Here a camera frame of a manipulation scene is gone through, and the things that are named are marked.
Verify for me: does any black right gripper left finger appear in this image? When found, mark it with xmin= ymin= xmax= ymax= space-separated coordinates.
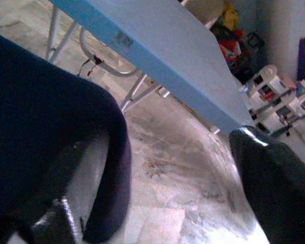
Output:
xmin=32 ymin=197 xmax=84 ymax=244

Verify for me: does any red and yellow toy heap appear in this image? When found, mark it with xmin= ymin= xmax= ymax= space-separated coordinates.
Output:
xmin=210 ymin=2 xmax=265 ymax=84

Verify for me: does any white folding table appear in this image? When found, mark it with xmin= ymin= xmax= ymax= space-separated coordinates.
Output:
xmin=46 ymin=0 xmax=256 ymax=135

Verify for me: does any white toy shelf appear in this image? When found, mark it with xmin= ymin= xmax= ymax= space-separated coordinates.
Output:
xmin=240 ymin=65 xmax=305 ymax=138

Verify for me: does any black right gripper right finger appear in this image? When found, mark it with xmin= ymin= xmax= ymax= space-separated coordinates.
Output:
xmin=229 ymin=126 xmax=305 ymax=244

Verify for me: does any dark blue garment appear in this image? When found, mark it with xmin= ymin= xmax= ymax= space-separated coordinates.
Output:
xmin=0 ymin=30 xmax=132 ymax=244

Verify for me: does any thin black cord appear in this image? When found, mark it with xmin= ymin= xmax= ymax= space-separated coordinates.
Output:
xmin=77 ymin=54 xmax=104 ymax=77

